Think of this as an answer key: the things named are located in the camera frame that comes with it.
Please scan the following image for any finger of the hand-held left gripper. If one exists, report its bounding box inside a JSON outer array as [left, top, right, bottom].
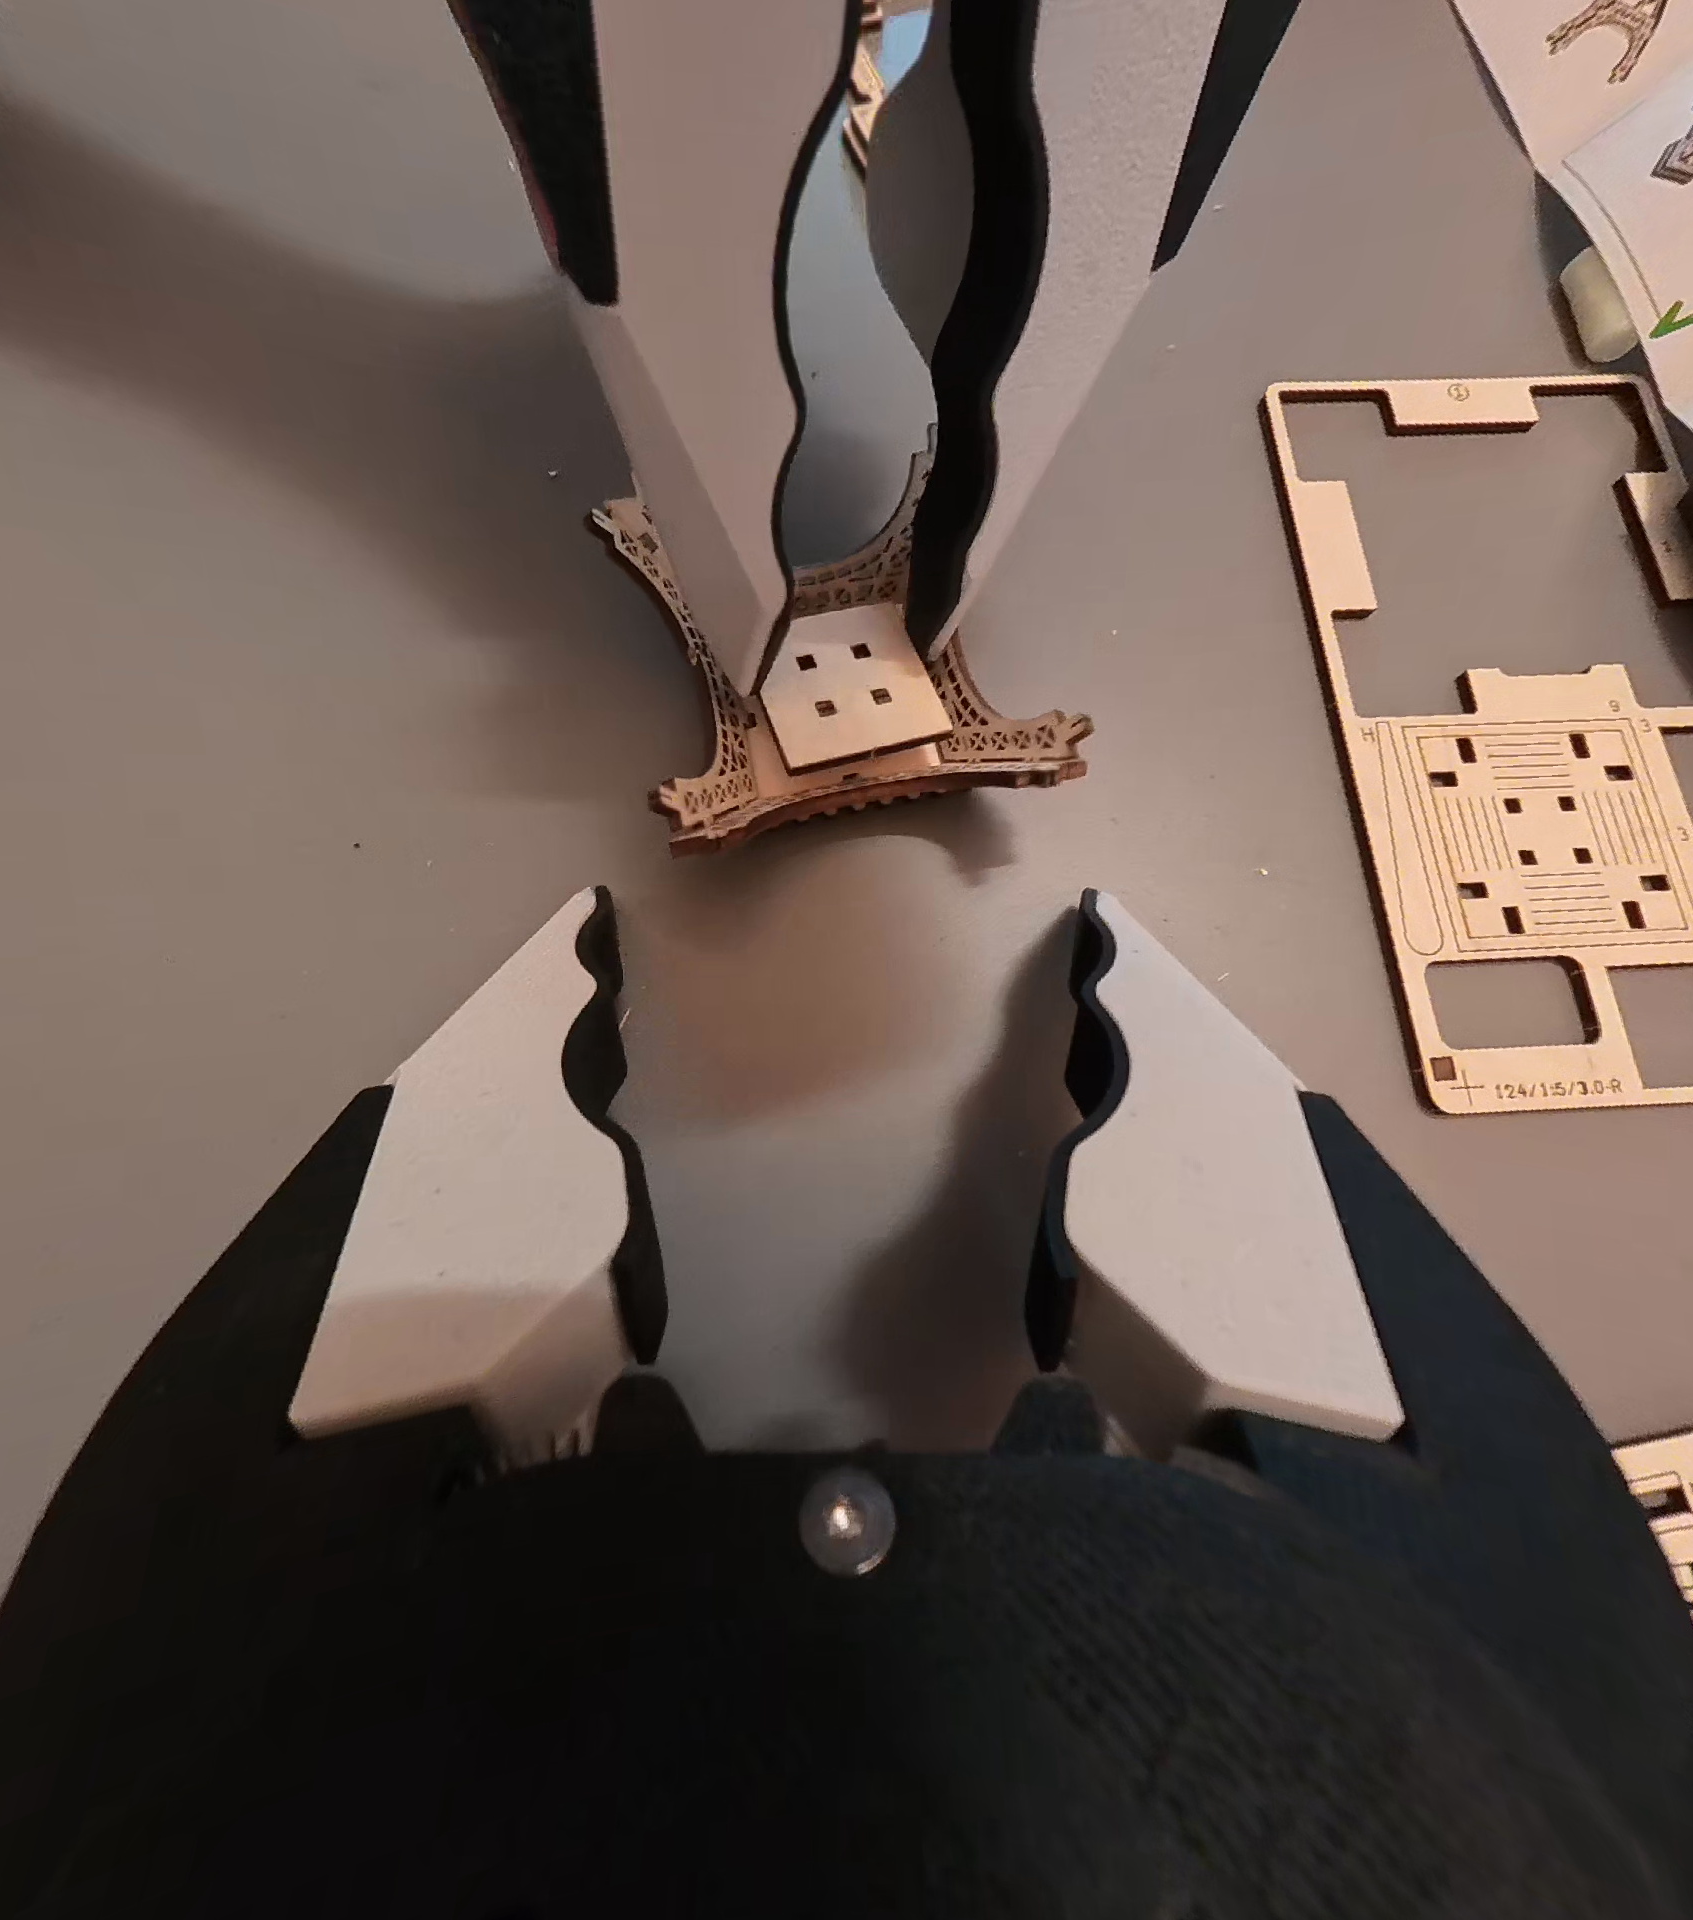
[[568, 0, 878, 703], [869, 0, 1239, 662]]

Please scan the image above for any square wooden four-hole piece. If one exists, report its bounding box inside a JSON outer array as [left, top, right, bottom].
[[761, 599, 957, 782]]

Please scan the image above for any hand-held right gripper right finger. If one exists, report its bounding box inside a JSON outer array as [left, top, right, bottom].
[[1023, 883, 1413, 1445]]

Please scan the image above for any wooden lattice tower base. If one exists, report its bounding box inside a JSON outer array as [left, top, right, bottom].
[[588, 450, 1095, 859]]

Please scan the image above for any small white block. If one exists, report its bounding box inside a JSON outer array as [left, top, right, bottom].
[[1554, 245, 1647, 362]]

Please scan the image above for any white instruction booklet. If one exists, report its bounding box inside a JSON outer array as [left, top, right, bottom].
[[1447, 0, 1693, 528]]

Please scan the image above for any wooden sheet with square parts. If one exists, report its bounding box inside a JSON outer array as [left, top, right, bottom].
[[1262, 374, 1693, 1120]]

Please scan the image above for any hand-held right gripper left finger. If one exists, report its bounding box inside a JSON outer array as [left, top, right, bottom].
[[287, 883, 668, 1442]]

